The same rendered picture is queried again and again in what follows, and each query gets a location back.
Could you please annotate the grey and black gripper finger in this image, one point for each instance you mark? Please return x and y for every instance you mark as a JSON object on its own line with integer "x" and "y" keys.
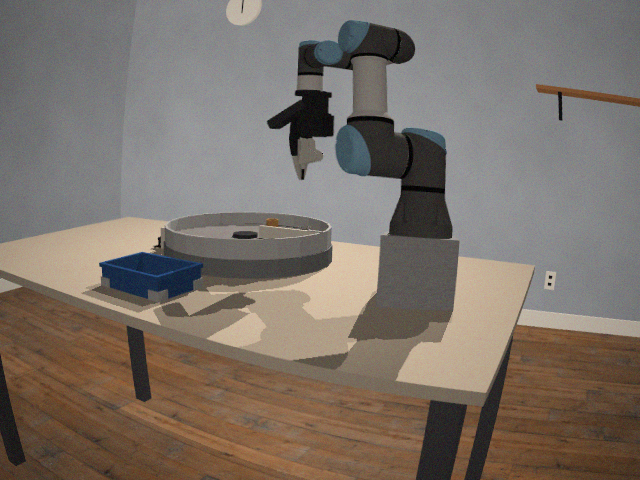
{"x": 313, "y": 148}
{"x": 300, "y": 151}

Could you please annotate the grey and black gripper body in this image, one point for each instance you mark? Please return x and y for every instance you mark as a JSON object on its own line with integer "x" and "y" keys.
{"x": 308, "y": 120}

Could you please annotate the grey round turntable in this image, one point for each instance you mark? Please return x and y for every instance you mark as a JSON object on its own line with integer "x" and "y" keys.
{"x": 243, "y": 254}

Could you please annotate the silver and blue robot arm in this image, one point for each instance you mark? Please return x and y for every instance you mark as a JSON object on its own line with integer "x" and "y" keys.
{"x": 368, "y": 145}

